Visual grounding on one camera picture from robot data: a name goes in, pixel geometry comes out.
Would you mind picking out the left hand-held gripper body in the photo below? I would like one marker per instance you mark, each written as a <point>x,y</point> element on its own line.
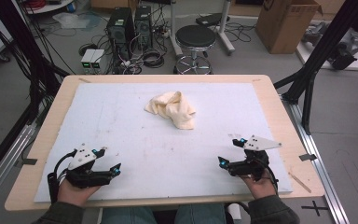
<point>82,174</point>

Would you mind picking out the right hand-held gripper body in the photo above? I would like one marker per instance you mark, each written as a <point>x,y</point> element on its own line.
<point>251,165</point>

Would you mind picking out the cream towel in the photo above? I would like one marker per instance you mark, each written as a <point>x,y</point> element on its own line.
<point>174,109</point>

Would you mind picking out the person's left hand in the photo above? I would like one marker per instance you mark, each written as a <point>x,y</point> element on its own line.
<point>74,194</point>

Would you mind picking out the person's right hand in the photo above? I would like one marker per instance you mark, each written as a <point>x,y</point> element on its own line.
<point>261,188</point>

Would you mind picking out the white foam board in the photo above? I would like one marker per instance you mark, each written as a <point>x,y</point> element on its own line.
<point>155,149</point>

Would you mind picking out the person's left leg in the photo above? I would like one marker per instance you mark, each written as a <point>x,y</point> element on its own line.
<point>127,216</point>

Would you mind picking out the person's leg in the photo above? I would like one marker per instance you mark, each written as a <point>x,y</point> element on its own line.
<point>127,216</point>
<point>200,214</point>

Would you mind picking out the thin wooden stick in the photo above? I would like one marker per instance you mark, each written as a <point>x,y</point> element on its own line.
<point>300,182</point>

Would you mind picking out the black tape piece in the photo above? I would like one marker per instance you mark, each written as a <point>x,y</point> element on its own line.
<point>307,157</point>
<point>29,161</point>

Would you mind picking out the person's right leg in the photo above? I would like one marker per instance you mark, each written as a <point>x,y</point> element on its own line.
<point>200,214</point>

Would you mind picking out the white power supply box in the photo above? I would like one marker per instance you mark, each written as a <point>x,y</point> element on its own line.
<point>87,59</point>
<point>99,59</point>

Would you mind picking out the white metal stand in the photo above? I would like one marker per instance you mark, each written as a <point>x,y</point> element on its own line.
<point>225,31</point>

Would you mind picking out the black round stool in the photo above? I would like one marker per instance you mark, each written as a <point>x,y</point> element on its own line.
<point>195,36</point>

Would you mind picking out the cardboard box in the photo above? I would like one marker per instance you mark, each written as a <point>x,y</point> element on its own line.
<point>284,28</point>

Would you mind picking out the large black computer tower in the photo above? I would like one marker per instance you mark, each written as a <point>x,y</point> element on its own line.
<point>119,29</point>

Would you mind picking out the black flat case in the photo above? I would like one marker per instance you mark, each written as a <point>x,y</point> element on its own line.
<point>211,19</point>

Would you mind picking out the slim black computer tower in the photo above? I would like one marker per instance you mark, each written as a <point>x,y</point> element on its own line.
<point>143,26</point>

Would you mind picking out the clear plastic sheet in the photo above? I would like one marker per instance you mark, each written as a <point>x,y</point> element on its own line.
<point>74,21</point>

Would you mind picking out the white round table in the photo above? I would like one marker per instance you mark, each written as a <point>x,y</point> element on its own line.
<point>52,7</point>

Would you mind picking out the aluminium rail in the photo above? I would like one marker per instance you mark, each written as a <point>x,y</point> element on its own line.
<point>6,161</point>
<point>320,168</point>

